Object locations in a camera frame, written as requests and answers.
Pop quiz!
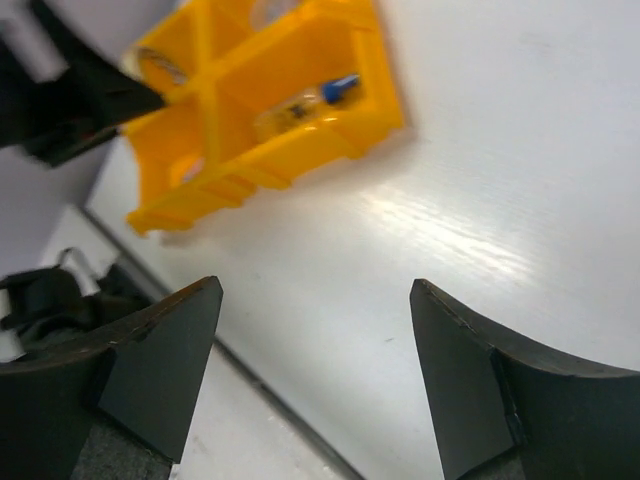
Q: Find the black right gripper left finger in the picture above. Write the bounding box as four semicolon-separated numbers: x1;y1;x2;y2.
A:
1;276;223;479

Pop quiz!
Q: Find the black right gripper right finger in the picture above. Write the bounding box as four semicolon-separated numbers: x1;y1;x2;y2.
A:
410;279;639;479

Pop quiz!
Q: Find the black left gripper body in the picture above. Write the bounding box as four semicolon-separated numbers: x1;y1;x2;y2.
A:
1;36;117;168

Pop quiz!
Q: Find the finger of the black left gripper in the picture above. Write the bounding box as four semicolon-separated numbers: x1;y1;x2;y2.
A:
29;1;165;125

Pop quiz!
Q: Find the orange highlighter pen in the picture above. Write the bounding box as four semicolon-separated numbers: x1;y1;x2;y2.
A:
170;155;205;186

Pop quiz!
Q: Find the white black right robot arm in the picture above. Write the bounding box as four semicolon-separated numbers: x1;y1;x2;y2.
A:
1;263;639;479

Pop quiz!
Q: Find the yellow compartment bin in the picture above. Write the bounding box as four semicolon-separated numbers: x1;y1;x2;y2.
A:
124;1;405;235

